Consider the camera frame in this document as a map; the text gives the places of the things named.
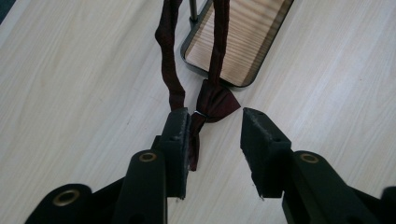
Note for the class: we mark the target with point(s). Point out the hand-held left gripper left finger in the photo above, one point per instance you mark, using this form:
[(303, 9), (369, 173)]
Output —
[(177, 149)]

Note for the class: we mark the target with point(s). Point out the black hook rack wooden base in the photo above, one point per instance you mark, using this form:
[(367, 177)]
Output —
[(243, 40)]

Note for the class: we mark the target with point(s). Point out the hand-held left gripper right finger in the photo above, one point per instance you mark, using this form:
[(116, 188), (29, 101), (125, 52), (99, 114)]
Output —
[(264, 152)]

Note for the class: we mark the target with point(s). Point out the dark maroon bow tie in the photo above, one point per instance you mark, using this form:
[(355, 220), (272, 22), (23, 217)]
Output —
[(214, 102)]

